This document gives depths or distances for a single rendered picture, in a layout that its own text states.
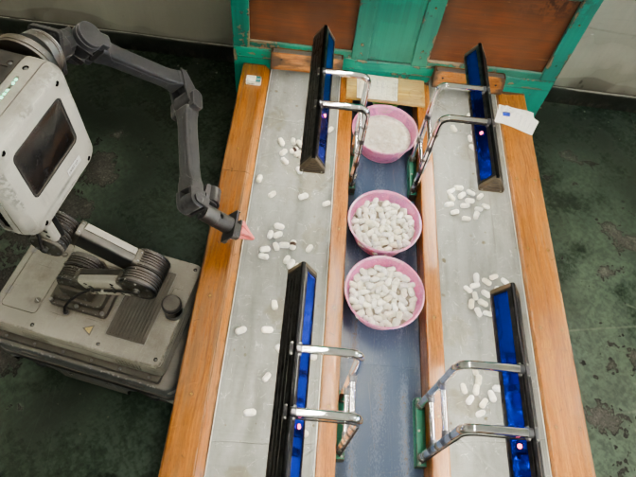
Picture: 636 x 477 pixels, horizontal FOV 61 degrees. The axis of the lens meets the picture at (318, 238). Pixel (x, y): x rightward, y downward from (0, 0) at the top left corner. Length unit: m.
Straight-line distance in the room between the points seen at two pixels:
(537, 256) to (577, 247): 1.14
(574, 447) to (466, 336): 0.43
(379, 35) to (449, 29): 0.27
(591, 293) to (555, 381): 1.26
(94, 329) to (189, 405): 0.60
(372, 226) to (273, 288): 0.44
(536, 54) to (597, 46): 1.20
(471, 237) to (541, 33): 0.86
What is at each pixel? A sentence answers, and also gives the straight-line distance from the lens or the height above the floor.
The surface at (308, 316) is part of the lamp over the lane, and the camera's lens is 1.39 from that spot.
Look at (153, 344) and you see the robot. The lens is 2.05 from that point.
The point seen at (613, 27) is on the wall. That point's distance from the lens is 3.59.
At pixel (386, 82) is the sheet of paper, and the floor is 0.78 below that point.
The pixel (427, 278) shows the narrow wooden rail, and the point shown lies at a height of 0.76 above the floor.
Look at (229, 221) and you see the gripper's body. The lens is 1.74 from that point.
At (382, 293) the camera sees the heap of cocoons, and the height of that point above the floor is 0.73.
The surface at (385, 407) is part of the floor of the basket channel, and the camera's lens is 1.77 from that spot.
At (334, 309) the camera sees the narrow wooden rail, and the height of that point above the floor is 0.76.
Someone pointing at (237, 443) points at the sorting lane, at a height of 0.74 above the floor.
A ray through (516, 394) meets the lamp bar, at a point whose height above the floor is 1.09.
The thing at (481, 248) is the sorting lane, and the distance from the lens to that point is 2.03.
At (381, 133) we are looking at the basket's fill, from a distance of 2.25.
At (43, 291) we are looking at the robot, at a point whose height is 0.47.
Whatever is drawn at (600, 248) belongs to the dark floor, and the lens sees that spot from 3.26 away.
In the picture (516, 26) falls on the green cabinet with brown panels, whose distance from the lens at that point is 2.37.
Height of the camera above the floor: 2.36
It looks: 58 degrees down
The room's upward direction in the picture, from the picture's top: 9 degrees clockwise
